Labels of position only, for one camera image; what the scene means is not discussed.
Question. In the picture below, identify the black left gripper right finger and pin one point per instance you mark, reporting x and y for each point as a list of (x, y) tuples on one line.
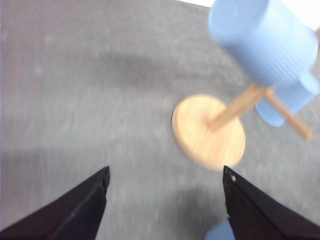
[(255, 216)]

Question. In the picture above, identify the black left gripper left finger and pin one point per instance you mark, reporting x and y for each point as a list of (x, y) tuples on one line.
[(74, 216)]

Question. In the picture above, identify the blue ribbed cup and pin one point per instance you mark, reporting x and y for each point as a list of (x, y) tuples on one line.
[(220, 230)]

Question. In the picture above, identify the wooden mug tree stand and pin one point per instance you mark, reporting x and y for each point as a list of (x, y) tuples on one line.
[(203, 128)]

